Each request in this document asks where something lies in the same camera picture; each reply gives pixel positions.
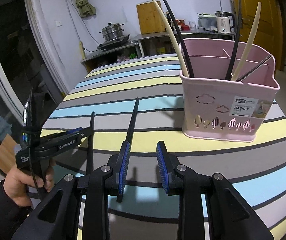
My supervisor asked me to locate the metal chopstick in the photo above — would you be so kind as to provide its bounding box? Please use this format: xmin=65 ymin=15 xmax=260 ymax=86
xmin=236 ymin=54 xmax=272 ymax=82

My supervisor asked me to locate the yellow wooden door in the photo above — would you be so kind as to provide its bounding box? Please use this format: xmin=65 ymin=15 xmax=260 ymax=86
xmin=227 ymin=0 xmax=286 ymax=72

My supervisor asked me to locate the white electric kettle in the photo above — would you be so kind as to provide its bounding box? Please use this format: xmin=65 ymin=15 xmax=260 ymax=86
xmin=215 ymin=11 xmax=235 ymax=33

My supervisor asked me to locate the red lidded jar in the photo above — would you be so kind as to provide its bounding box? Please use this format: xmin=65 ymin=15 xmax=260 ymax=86
xmin=177 ymin=20 xmax=190 ymax=31

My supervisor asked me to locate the person's left hand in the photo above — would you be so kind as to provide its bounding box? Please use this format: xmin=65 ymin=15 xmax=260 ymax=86
xmin=3 ymin=159 xmax=56 ymax=207

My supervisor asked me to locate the black induction cooktop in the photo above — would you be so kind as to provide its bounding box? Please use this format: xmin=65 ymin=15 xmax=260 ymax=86
xmin=97 ymin=34 xmax=130 ymax=50

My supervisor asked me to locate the stainless steel steamer pot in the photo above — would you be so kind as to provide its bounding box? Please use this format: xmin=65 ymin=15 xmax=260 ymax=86
xmin=101 ymin=22 xmax=124 ymax=42

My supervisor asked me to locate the metal kitchen shelf counter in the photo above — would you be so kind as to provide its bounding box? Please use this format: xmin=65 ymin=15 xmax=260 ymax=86
xmin=81 ymin=28 xmax=235 ymax=73

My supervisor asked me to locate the black chopstick in bundle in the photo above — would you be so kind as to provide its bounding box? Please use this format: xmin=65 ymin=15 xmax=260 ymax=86
xmin=163 ymin=0 xmax=195 ymax=78

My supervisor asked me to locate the white dish rack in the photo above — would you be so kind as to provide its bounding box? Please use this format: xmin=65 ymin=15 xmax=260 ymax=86
xmin=198 ymin=13 xmax=218 ymax=31

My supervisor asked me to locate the black left sleeve forearm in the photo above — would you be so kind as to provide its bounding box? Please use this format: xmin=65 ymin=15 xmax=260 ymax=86
xmin=0 ymin=180 xmax=32 ymax=239

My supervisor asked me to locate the black chopstick on table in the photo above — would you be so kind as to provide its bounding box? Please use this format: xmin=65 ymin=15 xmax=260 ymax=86
xmin=126 ymin=97 xmax=139 ymax=145

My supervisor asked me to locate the pink plastic utensil basket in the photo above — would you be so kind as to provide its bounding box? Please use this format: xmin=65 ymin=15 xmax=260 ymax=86
xmin=180 ymin=38 xmax=280 ymax=142

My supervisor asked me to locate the wooden cutting board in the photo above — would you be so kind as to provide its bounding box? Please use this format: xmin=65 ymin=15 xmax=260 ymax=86
xmin=136 ymin=2 xmax=165 ymax=34

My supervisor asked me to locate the black chopstick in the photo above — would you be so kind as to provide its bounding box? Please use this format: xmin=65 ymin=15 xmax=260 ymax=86
xmin=126 ymin=97 xmax=139 ymax=145
xmin=225 ymin=0 xmax=242 ymax=81
xmin=86 ymin=112 xmax=95 ymax=174
xmin=163 ymin=0 xmax=195 ymax=78

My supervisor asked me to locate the striped tablecloth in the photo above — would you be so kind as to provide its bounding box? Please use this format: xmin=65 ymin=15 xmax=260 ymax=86
xmin=42 ymin=55 xmax=286 ymax=239

